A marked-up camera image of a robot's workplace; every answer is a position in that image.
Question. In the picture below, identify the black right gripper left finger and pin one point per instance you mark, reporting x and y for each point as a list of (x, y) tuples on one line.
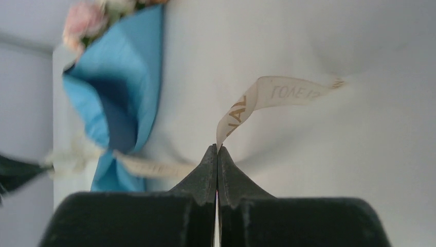
[(182, 216)]

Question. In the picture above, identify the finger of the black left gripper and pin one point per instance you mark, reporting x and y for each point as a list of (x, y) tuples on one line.
[(15, 174)]

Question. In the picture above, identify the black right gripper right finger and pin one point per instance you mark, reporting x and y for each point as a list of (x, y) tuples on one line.
[(250, 216)]

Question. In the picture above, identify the cream ribbon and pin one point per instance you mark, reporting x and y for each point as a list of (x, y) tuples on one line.
[(266, 92)]

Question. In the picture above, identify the blue wrapping paper sheet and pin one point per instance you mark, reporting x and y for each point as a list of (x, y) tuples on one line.
[(115, 88)]

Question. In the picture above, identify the pink fake rose stem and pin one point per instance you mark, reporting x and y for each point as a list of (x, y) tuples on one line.
[(84, 22)]

